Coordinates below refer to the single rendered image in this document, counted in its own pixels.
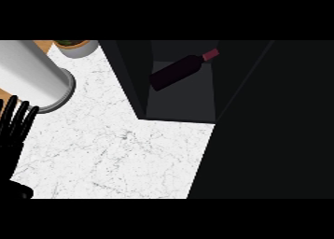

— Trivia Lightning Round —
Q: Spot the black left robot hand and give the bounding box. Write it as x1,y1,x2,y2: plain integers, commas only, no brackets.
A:
0,94,40,200

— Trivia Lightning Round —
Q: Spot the dark grey cabinet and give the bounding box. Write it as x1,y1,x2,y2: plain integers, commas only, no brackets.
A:
96,39,276,124

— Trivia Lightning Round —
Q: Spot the dark red wine bottle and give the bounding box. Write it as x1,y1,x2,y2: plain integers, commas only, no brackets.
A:
147,48,220,92

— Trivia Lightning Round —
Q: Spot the dark grey cabinet door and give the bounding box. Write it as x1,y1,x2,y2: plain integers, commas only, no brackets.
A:
186,39,334,200

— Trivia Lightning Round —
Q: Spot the white paper towel roll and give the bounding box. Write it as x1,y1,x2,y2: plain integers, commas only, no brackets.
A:
0,39,77,115

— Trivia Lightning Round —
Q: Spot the grey potted plant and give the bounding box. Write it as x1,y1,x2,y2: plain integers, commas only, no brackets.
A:
52,39,100,60

